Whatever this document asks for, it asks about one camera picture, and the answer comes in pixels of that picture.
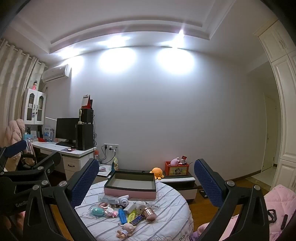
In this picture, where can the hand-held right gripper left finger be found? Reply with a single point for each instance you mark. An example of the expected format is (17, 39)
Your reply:
(85, 183)

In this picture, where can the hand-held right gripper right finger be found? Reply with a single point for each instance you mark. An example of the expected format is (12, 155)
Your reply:
(208, 183)

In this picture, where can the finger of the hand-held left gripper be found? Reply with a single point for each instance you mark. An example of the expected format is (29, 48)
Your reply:
(34, 170)
(16, 148)

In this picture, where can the teal oval case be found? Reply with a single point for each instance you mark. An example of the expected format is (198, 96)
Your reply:
(97, 212)

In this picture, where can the pink toy block set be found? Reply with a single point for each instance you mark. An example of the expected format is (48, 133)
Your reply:
(111, 212)

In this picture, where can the pink storage box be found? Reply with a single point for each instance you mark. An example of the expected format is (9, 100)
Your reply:
(129, 194)

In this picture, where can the yellow highlighter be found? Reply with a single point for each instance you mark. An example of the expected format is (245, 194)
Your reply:
(131, 216)

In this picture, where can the dark blue gold lighter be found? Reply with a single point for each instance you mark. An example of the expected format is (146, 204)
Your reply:
(137, 219)

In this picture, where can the rose gold cup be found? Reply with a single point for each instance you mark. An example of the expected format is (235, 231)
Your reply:
(149, 213)

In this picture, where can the black floor scale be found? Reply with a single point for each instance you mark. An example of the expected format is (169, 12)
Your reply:
(203, 194)

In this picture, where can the pink padded jacket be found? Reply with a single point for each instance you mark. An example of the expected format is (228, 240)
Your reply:
(15, 132)

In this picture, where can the small white side cabinet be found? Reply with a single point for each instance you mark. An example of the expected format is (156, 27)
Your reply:
(103, 176)

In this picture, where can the low white black cabinet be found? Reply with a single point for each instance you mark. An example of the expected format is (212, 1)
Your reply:
(180, 185)

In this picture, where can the clear plastic bag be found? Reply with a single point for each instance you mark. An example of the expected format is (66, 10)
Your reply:
(108, 199)

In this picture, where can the white desk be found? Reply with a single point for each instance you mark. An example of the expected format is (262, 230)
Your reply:
(50, 146)

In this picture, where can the clear bottle orange cap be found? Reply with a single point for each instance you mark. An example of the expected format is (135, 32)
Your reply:
(97, 156)

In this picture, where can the pink hair clips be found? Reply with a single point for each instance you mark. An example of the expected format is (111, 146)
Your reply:
(104, 205)

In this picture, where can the red toy packet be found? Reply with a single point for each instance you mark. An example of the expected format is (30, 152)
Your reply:
(183, 160)

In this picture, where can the red toy crate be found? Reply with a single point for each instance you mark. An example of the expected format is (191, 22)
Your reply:
(177, 171)

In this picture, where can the yellow blue snack bag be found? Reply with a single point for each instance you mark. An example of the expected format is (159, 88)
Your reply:
(115, 164)

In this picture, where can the blue white box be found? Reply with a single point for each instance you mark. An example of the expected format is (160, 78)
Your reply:
(49, 134)

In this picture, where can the pink plush toy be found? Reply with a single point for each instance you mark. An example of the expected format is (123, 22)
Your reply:
(175, 161)

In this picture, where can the black keyboard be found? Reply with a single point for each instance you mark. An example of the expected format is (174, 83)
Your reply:
(64, 144)

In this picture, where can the white glass-door cabinet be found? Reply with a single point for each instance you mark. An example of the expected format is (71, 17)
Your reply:
(34, 109)

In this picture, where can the striped white tablecloth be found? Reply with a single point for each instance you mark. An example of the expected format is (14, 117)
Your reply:
(171, 208)

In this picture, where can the black computer tower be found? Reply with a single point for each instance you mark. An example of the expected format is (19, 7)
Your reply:
(84, 136)

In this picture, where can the white charger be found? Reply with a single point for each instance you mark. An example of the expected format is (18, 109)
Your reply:
(130, 207)

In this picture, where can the black computer monitor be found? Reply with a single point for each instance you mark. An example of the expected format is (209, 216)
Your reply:
(66, 129)

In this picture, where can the orange octopus plush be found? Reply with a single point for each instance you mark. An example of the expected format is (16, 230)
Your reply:
(156, 172)

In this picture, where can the small pink doll figure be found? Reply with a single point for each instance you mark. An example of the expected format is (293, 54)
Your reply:
(35, 86)

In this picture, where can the black speaker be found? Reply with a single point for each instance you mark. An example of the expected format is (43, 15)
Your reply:
(87, 115)

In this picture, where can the beige curtain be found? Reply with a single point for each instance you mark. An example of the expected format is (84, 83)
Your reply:
(13, 81)

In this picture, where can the small yellow white lamp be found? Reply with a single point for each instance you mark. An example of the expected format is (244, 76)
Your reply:
(80, 115)

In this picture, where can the pink quilt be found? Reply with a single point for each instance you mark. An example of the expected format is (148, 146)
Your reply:
(277, 201)

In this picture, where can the red desk calendar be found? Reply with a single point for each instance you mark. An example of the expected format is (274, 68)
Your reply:
(86, 103)

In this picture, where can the white door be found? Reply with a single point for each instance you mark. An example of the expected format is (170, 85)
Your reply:
(269, 129)

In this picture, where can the white air conditioner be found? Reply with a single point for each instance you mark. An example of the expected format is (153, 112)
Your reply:
(55, 73)

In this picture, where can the black elongated object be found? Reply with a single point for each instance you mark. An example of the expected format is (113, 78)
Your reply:
(284, 222)

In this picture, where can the white wall power outlet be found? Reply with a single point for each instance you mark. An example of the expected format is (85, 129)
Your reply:
(111, 146)

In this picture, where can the small black frame object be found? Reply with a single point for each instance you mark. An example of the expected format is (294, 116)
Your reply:
(269, 216)

